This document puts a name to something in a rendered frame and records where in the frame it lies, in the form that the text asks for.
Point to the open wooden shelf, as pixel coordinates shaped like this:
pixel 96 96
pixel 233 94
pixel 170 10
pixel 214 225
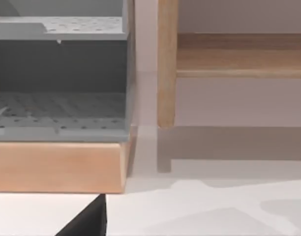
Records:
pixel 214 61

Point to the pale wooden drawer front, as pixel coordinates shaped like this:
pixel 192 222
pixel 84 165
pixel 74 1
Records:
pixel 57 167

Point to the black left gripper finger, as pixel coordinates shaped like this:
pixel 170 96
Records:
pixel 91 218

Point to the grey pierced drawer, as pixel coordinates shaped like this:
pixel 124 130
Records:
pixel 59 81

